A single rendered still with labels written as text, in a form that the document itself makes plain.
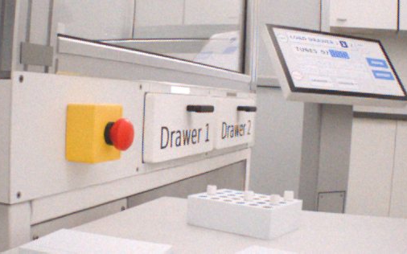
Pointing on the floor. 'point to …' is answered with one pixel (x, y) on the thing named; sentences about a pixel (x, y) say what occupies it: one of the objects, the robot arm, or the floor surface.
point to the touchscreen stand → (325, 157)
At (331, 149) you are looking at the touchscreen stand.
